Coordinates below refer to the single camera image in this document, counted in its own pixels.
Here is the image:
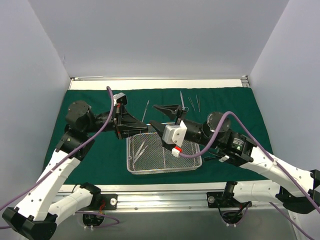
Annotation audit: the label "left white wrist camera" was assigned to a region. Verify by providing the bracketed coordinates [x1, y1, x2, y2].
[112, 92, 128, 106]

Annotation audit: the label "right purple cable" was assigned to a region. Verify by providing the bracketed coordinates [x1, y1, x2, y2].
[178, 111, 320, 237]

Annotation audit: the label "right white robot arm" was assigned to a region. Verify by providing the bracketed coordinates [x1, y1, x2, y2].
[150, 105, 320, 214]

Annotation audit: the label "steel surgical scissors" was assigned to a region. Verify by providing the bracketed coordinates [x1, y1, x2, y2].
[141, 100, 150, 122]

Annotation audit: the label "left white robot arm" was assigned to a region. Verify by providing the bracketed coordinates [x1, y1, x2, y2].
[2, 99, 148, 240]

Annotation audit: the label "wire mesh instrument tray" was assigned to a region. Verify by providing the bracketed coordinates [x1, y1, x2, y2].
[126, 124, 203, 175]

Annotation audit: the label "aluminium front rail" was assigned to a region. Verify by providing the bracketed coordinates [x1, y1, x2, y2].
[27, 187, 298, 216]

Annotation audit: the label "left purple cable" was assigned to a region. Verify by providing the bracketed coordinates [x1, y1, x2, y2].
[0, 85, 121, 230]

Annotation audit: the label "purple cable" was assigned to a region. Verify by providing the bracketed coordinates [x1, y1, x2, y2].
[0, 85, 121, 230]
[178, 111, 320, 237]

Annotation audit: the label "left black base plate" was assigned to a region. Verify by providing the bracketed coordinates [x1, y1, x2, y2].
[98, 193, 118, 211]

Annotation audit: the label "short steel tweezers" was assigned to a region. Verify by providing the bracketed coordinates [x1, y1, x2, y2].
[188, 97, 196, 111]

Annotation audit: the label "long steel tweezers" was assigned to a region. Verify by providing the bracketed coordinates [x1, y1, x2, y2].
[133, 146, 148, 164]

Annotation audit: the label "green surgical drape cloth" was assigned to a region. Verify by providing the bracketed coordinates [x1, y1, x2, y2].
[43, 87, 273, 186]

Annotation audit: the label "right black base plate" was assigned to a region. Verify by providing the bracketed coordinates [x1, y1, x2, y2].
[206, 191, 252, 209]

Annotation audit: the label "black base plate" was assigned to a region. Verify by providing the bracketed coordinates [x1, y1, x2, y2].
[206, 191, 252, 209]
[98, 193, 118, 211]

